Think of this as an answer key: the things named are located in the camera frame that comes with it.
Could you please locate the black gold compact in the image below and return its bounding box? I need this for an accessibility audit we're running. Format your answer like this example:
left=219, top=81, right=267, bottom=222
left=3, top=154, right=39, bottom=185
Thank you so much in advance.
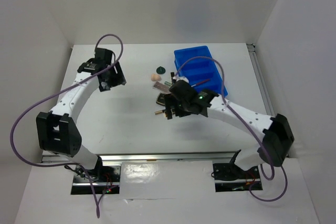
left=155, top=93, right=165, bottom=106

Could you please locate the green gold mascara pen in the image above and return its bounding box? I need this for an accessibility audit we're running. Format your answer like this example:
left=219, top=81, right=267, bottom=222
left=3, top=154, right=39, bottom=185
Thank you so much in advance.
left=154, top=110, right=165, bottom=115

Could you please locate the peach makeup sponge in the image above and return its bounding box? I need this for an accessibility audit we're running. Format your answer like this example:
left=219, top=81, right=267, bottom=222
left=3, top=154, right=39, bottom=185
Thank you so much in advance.
left=151, top=73, right=162, bottom=82

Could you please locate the dark green powder puff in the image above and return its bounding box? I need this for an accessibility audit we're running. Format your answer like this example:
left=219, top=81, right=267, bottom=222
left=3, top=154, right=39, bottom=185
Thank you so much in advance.
left=156, top=66, right=166, bottom=74

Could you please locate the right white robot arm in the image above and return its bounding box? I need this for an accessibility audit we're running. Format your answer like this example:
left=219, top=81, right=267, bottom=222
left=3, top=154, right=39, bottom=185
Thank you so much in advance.
left=164, top=80, right=294, bottom=178

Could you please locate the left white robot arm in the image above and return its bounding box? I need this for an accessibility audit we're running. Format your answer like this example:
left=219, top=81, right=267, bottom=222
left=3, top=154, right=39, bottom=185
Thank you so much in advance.
left=36, top=48, right=126, bottom=182

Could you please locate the clear eyeshadow palette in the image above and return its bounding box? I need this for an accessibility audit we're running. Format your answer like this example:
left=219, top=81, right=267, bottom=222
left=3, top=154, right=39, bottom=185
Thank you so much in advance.
left=152, top=82, right=170, bottom=94

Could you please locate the green small tube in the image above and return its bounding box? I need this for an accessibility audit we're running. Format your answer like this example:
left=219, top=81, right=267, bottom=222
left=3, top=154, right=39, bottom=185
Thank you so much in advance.
left=164, top=81, right=172, bottom=87

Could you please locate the blue plastic organizer bin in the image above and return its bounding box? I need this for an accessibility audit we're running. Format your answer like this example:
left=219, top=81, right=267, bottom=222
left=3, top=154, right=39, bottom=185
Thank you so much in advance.
left=174, top=46, right=223, bottom=94

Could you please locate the right side aluminium rail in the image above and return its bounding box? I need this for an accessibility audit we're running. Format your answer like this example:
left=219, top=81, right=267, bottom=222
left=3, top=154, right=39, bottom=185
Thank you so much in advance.
left=246, top=44, right=275, bottom=116

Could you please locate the aluminium rail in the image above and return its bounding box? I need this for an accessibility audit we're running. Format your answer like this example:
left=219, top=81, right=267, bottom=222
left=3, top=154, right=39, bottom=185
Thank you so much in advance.
left=246, top=44, right=275, bottom=116
left=41, top=150, right=242, bottom=164

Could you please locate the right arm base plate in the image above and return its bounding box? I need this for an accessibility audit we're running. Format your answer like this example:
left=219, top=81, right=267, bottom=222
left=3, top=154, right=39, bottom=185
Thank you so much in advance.
left=211, top=163, right=263, bottom=193

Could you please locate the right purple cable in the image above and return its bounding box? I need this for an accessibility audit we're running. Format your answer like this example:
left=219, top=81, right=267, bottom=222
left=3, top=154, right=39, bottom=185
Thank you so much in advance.
left=175, top=55, right=289, bottom=202

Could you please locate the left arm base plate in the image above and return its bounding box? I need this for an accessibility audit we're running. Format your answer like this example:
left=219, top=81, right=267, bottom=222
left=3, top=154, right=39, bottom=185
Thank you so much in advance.
left=71, top=165, right=121, bottom=195

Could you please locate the front aluminium rail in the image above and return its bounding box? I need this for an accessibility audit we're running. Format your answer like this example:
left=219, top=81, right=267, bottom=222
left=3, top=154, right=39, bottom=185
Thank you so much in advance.
left=41, top=150, right=242, bottom=164

